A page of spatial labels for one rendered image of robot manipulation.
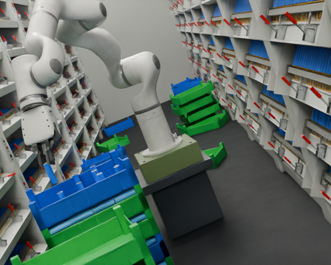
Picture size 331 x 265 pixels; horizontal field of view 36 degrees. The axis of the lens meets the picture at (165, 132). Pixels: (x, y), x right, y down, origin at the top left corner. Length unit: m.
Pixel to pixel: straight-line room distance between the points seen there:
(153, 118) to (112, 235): 0.91
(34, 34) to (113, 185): 0.54
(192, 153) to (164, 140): 0.14
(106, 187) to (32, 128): 0.28
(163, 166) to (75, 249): 0.86
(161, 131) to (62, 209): 0.87
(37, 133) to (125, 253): 0.50
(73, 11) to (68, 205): 0.72
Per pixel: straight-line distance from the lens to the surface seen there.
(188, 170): 2.14
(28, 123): 1.53
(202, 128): 3.85
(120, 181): 1.45
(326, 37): 1.11
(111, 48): 2.03
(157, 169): 2.14
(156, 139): 2.20
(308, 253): 1.80
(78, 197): 1.44
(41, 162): 1.51
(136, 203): 1.47
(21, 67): 1.57
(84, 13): 1.86
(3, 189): 2.35
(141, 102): 2.17
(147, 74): 2.14
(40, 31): 1.68
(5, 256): 2.14
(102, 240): 1.37
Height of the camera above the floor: 0.88
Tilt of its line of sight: 12 degrees down
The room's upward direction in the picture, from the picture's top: 22 degrees counter-clockwise
